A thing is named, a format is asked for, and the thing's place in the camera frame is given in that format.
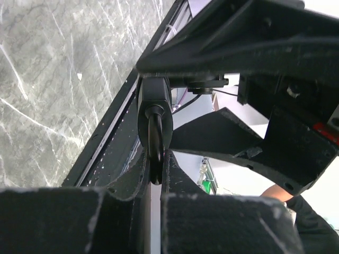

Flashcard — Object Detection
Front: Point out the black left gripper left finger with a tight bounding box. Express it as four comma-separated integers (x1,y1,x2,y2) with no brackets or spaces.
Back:
1,153,150,253

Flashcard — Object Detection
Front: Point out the aluminium extrusion rail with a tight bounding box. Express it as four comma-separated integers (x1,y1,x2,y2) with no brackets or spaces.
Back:
154,1,192,49

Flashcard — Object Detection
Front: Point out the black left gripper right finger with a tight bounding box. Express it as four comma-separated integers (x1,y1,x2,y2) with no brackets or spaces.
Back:
160,151,304,253

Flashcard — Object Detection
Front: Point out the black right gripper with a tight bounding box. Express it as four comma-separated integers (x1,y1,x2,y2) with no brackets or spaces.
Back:
169,75,338,195

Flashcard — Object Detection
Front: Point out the black padlock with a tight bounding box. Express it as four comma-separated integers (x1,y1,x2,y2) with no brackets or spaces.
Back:
136,77,173,185

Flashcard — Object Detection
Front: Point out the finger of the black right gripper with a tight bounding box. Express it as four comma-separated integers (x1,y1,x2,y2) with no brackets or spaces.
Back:
136,1,338,85

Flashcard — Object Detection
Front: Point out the person forearm black sleeve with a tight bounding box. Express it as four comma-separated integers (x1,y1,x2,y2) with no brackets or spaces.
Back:
262,185,338,254

